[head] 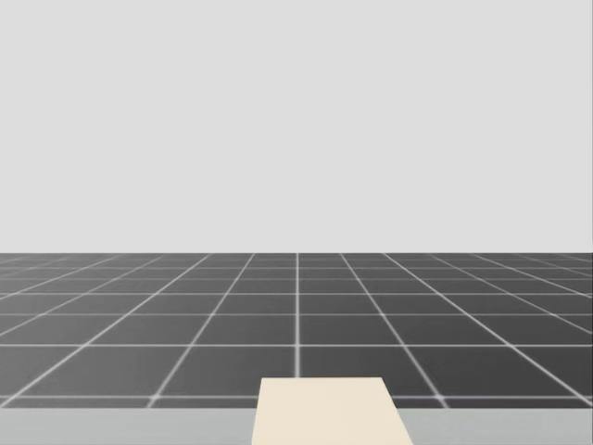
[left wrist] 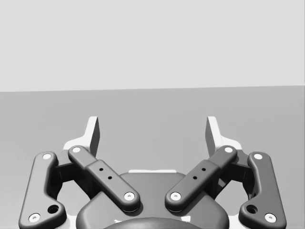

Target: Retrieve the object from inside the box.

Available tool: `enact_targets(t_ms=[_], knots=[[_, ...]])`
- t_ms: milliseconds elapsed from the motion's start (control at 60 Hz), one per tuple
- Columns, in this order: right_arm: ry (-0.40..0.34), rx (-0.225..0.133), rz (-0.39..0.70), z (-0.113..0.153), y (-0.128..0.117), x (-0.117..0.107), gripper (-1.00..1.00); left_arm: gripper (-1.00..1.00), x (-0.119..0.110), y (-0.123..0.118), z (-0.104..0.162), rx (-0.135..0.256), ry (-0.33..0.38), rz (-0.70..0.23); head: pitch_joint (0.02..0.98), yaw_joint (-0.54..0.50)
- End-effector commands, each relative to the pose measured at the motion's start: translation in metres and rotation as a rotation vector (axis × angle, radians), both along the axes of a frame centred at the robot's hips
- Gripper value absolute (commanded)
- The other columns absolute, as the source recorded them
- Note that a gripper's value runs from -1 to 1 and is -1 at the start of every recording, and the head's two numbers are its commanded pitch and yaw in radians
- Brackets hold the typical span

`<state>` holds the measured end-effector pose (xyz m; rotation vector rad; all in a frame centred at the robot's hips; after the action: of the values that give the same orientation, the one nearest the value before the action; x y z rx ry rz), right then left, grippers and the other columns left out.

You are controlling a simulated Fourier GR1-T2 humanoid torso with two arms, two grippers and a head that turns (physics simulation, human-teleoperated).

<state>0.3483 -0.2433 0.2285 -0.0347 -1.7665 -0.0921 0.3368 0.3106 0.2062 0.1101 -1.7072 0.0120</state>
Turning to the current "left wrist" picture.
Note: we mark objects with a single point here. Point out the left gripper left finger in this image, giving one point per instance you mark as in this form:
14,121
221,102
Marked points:
104,176

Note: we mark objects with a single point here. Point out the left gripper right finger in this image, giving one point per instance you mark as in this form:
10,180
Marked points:
200,176

